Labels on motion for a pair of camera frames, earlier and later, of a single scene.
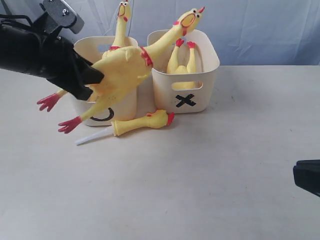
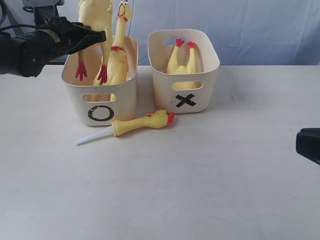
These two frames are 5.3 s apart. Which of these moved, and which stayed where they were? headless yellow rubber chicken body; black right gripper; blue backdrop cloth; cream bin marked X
Moved: black right gripper
Stayed: blue backdrop cloth; cream bin marked X; headless yellow rubber chicken body
